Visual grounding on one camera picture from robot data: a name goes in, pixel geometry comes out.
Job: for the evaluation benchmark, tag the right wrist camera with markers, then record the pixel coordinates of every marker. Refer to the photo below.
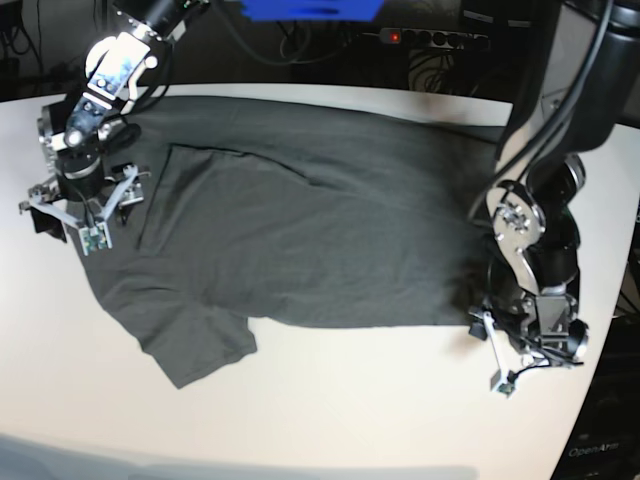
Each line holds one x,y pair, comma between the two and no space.
95,238

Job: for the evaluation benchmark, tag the blue plastic bin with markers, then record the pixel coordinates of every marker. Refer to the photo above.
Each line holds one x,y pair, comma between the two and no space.
312,10

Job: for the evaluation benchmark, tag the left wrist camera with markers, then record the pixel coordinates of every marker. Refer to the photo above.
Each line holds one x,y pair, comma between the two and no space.
503,382

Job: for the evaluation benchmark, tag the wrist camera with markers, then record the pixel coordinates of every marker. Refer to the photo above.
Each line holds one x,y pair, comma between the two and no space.
503,382
95,238

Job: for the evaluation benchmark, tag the dark grey T-shirt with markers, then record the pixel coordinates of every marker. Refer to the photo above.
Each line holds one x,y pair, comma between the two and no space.
310,216

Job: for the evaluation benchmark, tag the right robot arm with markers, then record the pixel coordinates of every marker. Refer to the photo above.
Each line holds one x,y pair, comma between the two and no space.
77,133

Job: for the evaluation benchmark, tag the black power strip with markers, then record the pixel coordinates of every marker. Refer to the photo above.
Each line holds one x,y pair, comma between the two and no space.
434,39

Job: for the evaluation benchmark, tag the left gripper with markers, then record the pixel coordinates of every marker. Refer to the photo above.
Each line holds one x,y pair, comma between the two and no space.
544,330

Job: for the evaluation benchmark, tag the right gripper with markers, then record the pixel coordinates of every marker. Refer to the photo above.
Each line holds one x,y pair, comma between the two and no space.
68,200

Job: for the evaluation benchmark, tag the black OpenArm base box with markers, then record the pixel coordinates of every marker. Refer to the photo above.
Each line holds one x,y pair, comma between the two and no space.
604,443

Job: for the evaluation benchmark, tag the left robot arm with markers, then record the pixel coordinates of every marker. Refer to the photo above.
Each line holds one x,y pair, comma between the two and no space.
581,65

